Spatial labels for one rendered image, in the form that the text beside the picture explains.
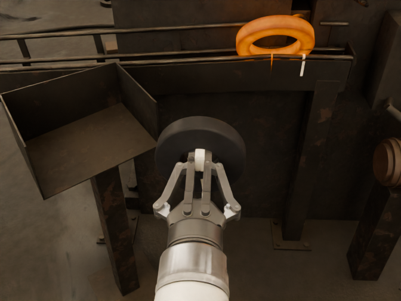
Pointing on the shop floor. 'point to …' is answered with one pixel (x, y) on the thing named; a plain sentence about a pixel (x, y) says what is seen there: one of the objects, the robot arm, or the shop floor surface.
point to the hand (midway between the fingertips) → (200, 150)
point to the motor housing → (379, 215)
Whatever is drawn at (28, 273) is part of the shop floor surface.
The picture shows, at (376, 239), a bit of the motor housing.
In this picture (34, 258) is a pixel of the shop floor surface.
